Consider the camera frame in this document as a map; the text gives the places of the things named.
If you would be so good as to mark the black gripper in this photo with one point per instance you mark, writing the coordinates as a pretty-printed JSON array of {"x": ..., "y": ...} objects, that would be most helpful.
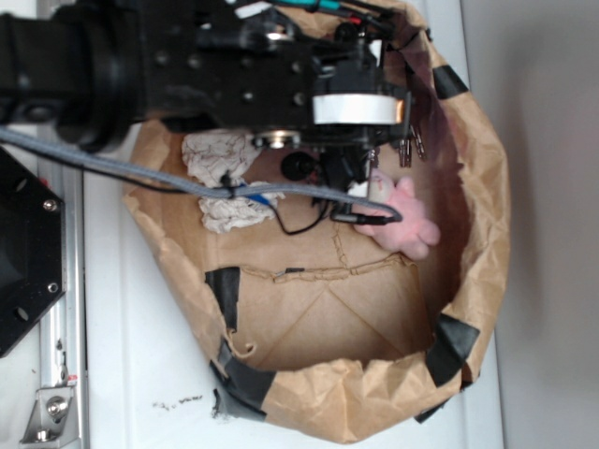
[{"x": 292, "y": 73}]

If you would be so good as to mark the silver key bunch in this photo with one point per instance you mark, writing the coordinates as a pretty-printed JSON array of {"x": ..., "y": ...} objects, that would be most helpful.
[{"x": 404, "y": 146}]

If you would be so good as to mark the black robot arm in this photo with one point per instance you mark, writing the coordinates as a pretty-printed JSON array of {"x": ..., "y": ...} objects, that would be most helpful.
[{"x": 81, "y": 71}]

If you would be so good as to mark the crumpled white paper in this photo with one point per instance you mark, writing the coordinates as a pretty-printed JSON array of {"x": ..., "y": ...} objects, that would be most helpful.
[{"x": 208, "y": 158}]

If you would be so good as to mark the pink plush bunny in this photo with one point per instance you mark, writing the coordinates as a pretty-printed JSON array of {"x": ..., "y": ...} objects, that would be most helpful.
[{"x": 415, "y": 233}]

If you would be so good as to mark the brown paper bag bin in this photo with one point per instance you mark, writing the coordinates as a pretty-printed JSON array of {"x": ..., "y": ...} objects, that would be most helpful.
[{"x": 326, "y": 332}]

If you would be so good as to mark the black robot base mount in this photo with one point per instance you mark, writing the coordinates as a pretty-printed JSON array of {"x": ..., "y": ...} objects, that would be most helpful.
[{"x": 32, "y": 262}]

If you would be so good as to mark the aluminium frame rail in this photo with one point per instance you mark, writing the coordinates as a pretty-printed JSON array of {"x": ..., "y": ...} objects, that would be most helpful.
[{"x": 62, "y": 328}]

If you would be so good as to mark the metal corner bracket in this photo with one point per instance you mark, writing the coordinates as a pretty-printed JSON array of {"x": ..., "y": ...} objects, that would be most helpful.
[{"x": 53, "y": 422}]

